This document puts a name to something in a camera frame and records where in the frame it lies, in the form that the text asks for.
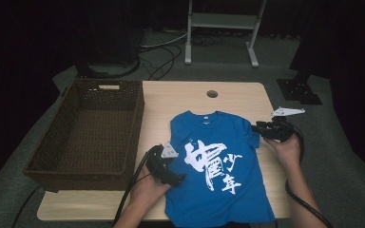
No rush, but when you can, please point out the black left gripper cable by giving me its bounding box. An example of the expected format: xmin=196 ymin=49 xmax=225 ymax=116
xmin=113 ymin=148 xmax=156 ymax=227

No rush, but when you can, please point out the black cable bundle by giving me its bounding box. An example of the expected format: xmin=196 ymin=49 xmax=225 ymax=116
xmin=191 ymin=32 xmax=223 ymax=48

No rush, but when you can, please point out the blue t-shirt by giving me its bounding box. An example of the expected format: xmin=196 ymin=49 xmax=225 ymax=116
xmin=164 ymin=109 xmax=277 ymax=228

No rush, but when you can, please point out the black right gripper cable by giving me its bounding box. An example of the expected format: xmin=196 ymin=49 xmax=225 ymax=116
xmin=284 ymin=124 xmax=335 ymax=228

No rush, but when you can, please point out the black round stand base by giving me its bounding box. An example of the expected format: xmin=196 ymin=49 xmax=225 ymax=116
xmin=75 ymin=55 xmax=141 ymax=80

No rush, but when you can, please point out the person's right hand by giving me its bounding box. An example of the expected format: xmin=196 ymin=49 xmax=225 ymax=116
xmin=263 ymin=134 xmax=302 ymax=173

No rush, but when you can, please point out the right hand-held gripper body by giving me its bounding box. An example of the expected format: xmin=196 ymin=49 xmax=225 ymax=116
xmin=264 ymin=106 xmax=306 ymax=143

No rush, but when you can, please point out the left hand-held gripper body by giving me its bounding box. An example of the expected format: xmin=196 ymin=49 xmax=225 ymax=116
xmin=145 ymin=142 xmax=179 ymax=187

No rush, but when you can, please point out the person's left hand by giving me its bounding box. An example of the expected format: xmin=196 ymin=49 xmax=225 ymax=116
xmin=129 ymin=166 xmax=172 ymax=212

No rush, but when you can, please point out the black stand base plate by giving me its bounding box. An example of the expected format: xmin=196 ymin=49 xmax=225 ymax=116
xmin=276 ymin=73 xmax=323 ymax=106

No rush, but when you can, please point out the white metal stand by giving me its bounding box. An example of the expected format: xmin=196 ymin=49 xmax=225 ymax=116
xmin=183 ymin=0 xmax=268 ymax=68

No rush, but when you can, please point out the white floor cable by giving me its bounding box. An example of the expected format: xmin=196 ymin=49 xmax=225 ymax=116
xmin=139 ymin=31 xmax=189 ymax=49

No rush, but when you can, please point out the brown wicker basket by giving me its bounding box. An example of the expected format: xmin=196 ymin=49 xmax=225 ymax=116
xmin=23 ymin=78 xmax=145 ymax=194

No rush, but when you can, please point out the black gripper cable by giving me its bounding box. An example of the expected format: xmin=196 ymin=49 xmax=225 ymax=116
xmin=113 ymin=148 xmax=156 ymax=227
xmin=284 ymin=124 xmax=335 ymax=228

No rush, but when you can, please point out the thin black floor cable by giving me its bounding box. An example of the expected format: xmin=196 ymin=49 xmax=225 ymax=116
xmin=11 ymin=184 xmax=42 ymax=228

